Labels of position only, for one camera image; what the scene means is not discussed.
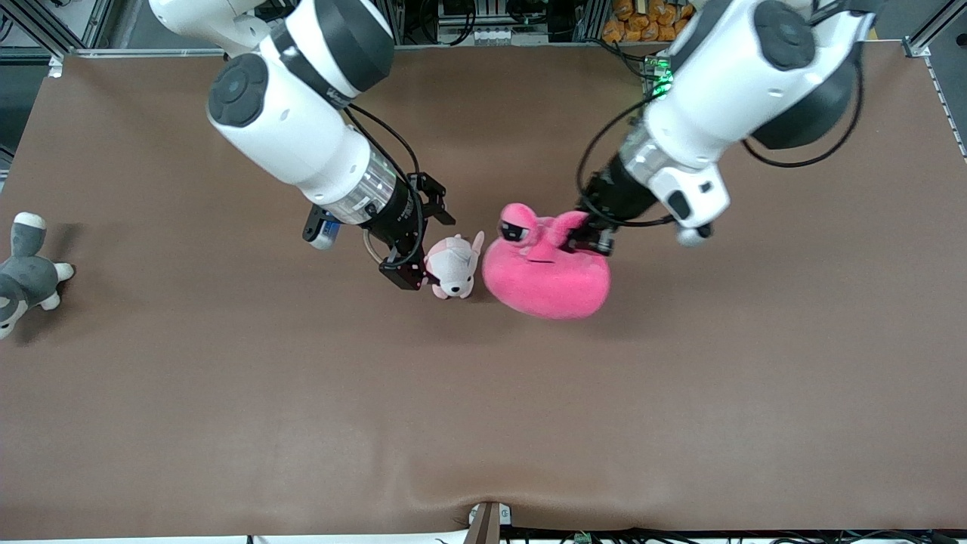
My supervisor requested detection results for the small pink white plush dog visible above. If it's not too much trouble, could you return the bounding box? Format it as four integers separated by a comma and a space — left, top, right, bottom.
423, 231, 486, 301

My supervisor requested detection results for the pink plush frog toy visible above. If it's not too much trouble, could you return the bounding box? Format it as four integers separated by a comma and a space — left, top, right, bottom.
482, 202, 611, 320

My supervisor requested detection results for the aluminium frame profile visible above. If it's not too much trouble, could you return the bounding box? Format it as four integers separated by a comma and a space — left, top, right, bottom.
903, 0, 967, 58
0, 0, 99, 58

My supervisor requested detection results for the orange packets pile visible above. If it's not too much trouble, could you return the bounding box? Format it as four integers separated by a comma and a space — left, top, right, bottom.
602, 0, 694, 43

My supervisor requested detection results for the white multi-socket strip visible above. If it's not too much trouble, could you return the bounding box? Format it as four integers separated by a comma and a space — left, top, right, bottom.
472, 26, 530, 45

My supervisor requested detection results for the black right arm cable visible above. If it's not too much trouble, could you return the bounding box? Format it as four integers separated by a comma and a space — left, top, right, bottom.
344, 102, 425, 267

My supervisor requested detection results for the grey white plush husky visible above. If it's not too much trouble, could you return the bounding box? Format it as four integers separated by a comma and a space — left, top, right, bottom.
0, 212, 76, 341

